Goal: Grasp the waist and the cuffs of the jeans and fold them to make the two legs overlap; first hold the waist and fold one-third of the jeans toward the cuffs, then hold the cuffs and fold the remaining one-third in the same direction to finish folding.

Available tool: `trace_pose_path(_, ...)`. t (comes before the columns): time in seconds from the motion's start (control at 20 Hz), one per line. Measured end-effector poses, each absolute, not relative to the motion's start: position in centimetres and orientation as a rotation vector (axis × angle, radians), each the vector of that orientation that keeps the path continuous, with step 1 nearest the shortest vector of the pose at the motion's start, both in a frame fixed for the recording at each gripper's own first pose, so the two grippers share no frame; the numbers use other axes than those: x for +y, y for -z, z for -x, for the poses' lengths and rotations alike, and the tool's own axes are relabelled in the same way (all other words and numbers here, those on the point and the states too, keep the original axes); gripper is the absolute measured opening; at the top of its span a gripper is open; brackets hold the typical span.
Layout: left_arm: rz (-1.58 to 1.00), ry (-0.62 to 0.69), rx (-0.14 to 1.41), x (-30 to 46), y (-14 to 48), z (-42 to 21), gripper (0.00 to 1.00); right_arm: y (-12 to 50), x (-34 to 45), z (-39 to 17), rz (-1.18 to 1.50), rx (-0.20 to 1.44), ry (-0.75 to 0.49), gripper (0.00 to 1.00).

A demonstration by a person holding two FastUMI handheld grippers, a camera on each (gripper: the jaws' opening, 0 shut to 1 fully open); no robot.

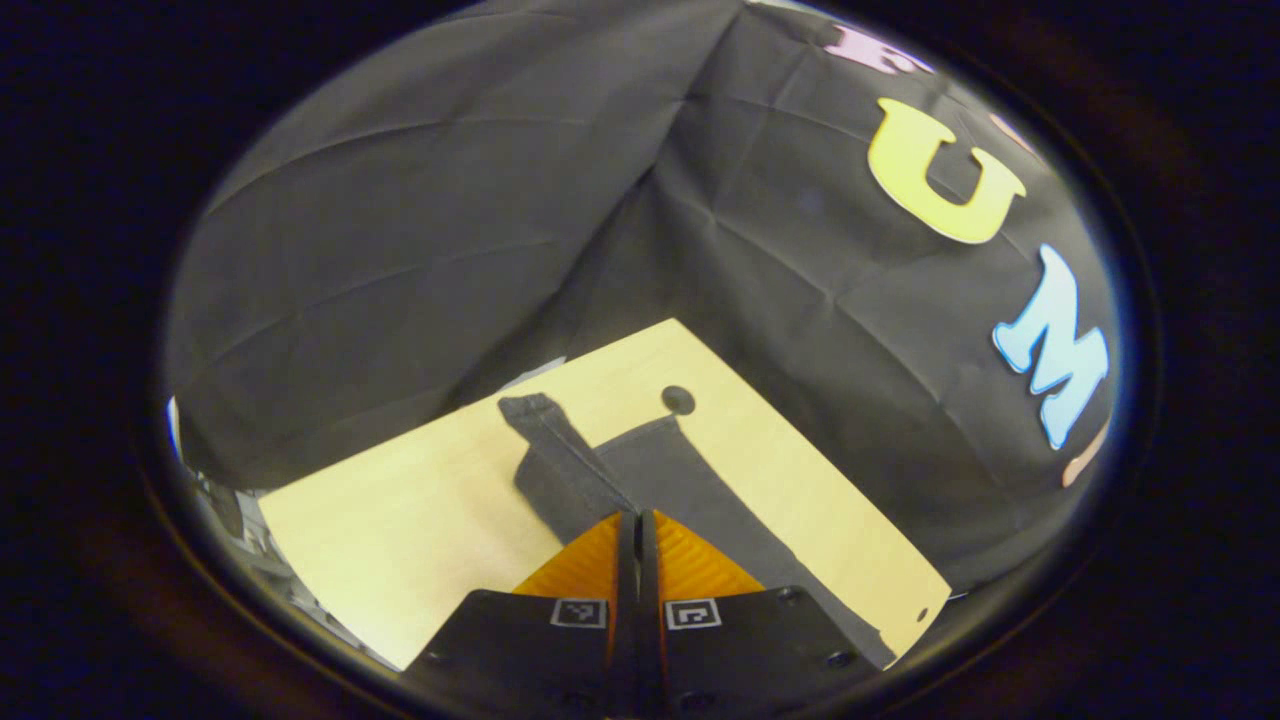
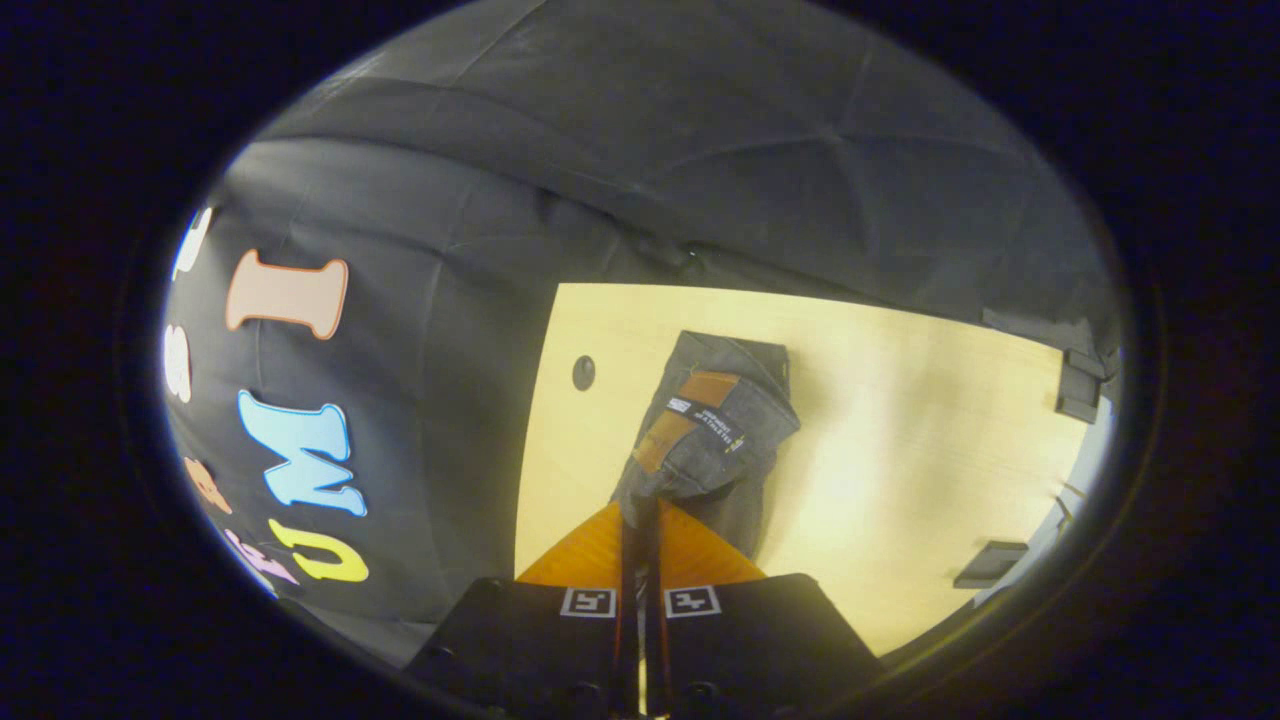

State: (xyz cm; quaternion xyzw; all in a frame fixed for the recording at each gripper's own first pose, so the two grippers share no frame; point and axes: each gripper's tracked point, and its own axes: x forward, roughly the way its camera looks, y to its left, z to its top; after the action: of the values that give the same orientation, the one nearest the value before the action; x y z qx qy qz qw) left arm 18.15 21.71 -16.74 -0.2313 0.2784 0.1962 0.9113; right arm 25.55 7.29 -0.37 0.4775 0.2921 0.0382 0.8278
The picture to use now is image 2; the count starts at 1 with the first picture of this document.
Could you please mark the dark grey jeans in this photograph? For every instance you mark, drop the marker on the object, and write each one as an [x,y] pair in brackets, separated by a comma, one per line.
[725,460]

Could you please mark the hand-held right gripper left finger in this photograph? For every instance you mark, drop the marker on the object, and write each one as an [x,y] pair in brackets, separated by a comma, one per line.
[530,650]

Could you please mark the black round table grommet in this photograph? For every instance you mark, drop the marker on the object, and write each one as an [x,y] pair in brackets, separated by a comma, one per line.
[584,372]

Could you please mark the black backdrop cloth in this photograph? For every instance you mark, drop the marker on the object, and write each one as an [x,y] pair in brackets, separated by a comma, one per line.
[650,130]

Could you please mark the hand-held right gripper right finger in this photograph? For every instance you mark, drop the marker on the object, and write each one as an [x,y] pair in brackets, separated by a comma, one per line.
[760,650]

